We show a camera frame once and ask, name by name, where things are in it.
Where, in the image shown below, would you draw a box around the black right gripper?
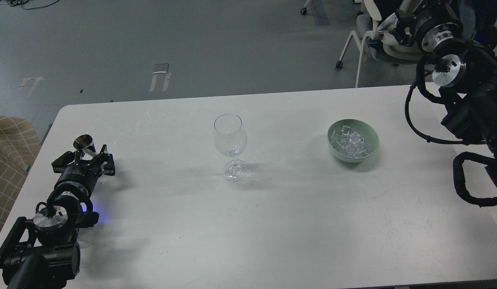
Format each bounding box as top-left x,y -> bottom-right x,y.
395,0 -> 464,53

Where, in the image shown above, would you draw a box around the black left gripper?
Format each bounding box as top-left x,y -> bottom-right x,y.
51,146 -> 116,197

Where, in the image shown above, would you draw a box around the steel cocktail jigger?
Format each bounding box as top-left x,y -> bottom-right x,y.
73,134 -> 96,157

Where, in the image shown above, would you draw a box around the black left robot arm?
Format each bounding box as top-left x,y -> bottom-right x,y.
0,145 -> 115,289

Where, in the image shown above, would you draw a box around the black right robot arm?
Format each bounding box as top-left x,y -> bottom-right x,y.
392,0 -> 497,207

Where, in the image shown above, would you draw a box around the clear ice cubes pile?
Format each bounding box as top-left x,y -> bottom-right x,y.
329,126 -> 373,159

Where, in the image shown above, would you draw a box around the clear wine glass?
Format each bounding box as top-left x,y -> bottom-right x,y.
213,114 -> 249,182

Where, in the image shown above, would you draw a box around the white office chair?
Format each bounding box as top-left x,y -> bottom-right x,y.
336,0 -> 423,88

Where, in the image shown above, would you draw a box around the tan checkered sofa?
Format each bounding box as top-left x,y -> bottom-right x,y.
0,115 -> 41,232

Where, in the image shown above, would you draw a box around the green bowl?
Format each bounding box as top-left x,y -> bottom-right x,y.
327,119 -> 380,163

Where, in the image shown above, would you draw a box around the black floor cables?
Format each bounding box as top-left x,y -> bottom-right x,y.
0,0 -> 62,16

